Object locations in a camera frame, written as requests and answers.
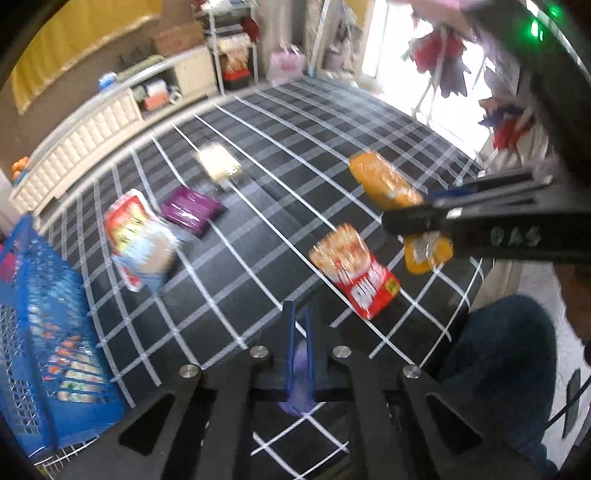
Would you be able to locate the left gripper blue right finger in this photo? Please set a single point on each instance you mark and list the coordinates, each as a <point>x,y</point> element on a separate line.
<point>315,351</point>

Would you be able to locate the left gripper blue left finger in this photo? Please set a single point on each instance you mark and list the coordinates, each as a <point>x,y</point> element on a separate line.
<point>289,319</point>

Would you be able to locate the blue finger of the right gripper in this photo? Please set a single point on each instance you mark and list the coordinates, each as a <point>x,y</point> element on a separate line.
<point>483,183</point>
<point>419,219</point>

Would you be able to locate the orange snack pouch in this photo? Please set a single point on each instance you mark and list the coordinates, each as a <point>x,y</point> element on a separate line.
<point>388,188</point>

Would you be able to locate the red noodle snack bag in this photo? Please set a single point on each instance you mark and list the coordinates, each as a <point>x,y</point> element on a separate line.
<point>345,258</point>

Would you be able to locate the purple snack packet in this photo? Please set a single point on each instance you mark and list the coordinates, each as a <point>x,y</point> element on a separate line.
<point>190,210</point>

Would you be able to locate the blue striped cracker bag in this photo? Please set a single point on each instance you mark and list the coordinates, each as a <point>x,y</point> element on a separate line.
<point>148,249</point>

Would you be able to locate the clear pack yellow crackers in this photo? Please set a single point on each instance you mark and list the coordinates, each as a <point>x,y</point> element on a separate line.
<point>218,163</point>

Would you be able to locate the red yellow snack pouch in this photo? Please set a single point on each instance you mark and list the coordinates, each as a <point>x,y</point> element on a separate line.
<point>130,206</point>

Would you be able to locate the purple doublemint gum pack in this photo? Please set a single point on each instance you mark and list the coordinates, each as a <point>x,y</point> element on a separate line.
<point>300,398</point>

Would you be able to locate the clothes drying rack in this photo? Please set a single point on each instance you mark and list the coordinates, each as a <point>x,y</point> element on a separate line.
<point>475,96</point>

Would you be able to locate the black white grid tablecloth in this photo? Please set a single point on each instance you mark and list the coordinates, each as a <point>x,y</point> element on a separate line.
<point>294,143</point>

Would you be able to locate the pink gift bag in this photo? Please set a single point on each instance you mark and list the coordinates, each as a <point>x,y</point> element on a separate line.
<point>286,64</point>

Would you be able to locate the blue plastic basket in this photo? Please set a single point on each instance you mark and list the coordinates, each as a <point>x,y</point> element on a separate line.
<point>55,386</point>

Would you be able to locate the orange box in cabinet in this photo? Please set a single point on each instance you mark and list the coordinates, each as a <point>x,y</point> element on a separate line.
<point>156,101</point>

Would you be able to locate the white tv cabinet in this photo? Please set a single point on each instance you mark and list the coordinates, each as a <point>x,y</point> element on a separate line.
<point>106,122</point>

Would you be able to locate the green folded cloth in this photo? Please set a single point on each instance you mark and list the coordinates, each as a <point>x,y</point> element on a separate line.
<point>138,67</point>

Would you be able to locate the cardboard box on cabinet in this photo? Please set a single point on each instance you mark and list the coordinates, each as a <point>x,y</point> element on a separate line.
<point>178,39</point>

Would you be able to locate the blue tissue box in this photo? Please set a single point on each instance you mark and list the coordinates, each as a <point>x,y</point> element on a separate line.
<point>106,80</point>

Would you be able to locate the oranges in blue bowl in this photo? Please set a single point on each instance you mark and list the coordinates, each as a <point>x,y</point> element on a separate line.
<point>19,167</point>

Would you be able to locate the yellow cloth covered tv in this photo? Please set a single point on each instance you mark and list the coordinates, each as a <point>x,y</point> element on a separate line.
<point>78,29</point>

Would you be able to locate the white wire shelf rack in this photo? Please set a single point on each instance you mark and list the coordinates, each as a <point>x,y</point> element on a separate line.
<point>232,35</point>

